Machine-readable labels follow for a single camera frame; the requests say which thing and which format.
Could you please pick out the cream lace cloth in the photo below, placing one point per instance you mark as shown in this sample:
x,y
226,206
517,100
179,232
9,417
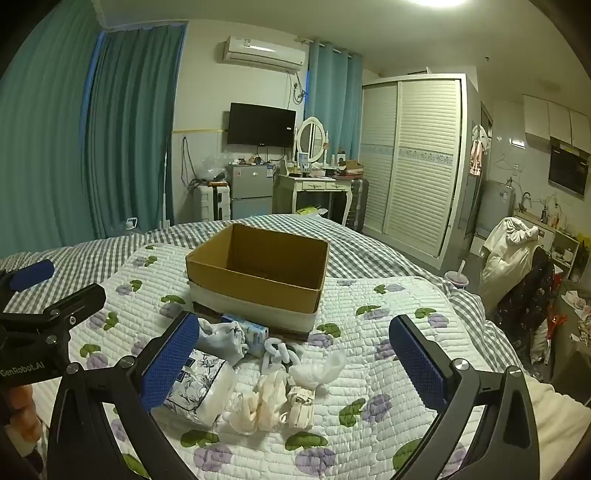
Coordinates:
x,y
258,406

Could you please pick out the black range hood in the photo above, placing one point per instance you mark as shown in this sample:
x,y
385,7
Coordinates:
x,y
570,170

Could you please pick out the black wall television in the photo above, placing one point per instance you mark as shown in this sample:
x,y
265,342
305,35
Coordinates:
x,y
261,124

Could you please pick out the cream blanket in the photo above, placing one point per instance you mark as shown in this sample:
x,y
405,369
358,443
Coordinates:
x,y
561,420

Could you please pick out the yellow bag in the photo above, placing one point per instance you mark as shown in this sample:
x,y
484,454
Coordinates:
x,y
308,211

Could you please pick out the grey mini fridge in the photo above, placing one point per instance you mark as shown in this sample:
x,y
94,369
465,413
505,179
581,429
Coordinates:
x,y
251,189

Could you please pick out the white sock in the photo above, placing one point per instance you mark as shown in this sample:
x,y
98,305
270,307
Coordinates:
x,y
221,339

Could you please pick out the blue tissue pack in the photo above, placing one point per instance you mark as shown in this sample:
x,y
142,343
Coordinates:
x,y
256,334

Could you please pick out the white suitcase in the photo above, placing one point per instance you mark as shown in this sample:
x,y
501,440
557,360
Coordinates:
x,y
210,203

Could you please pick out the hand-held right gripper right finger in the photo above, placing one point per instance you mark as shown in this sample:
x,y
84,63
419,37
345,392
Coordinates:
x,y
418,364

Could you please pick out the white jacket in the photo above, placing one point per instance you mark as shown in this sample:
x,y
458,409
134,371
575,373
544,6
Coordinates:
x,y
505,258

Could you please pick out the white air conditioner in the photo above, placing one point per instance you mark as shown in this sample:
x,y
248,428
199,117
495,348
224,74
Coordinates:
x,y
263,54

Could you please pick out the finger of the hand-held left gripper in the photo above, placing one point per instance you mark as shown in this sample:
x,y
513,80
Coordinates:
x,y
32,275
74,302

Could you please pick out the light blue curtain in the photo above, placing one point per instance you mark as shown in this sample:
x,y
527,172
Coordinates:
x,y
332,101

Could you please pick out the clear plastic bag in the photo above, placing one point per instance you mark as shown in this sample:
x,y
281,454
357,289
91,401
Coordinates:
x,y
210,168

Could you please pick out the cup with straw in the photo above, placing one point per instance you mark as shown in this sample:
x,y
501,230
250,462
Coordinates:
x,y
457,279

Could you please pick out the silver suitcase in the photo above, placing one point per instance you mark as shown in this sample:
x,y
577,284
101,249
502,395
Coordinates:
x,y
358,203

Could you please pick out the white louvred wardrobe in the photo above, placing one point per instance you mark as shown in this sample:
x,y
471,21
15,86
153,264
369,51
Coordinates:
x,y
415,161

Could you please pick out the floral quilted blanket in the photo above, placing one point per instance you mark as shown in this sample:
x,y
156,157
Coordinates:
x,y
369,369

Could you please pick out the cream folded cloth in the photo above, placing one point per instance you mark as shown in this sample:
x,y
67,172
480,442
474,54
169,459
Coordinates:
x,y
300,406

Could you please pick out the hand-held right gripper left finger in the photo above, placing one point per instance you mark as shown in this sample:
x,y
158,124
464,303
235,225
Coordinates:
x,y
170,364

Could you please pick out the dark floral garment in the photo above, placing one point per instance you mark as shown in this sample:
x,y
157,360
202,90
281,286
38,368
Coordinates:
x,y
526,300

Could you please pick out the white crumpled cloth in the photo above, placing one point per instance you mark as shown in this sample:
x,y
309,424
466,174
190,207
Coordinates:
x,y
318,371

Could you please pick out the small brown box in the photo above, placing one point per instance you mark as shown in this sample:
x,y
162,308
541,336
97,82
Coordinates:
x,y
353,166

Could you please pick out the pink hanging garment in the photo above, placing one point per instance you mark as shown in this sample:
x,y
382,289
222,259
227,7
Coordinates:
x,y
476,157

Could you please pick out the grey checked bed sheet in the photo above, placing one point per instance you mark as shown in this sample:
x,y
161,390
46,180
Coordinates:
x,y
369,258

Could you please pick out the white wall cabinets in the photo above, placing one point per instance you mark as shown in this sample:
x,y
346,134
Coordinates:
x,y
554,120

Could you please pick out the teal curtain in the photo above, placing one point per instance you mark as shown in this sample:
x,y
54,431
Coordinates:
x,y
129,138

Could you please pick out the floral print pouch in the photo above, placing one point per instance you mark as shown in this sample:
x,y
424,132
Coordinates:
x,y
203,383

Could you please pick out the grey appliance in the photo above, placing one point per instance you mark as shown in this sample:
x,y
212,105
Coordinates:
x,y
494,207

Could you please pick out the white vanity table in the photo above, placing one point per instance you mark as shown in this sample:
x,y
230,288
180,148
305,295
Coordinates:
x,y
314,185

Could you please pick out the person's left hand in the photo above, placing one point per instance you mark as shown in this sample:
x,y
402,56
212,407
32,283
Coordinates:
x,y
23,413

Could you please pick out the cardboard box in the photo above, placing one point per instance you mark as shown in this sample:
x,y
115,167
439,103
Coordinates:
x,y
258,295

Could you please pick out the white shelf unit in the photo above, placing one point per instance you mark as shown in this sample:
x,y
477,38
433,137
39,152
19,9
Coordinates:
x,y
561,249

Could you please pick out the white oval mirror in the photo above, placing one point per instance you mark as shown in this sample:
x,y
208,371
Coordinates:
x,y
311,138

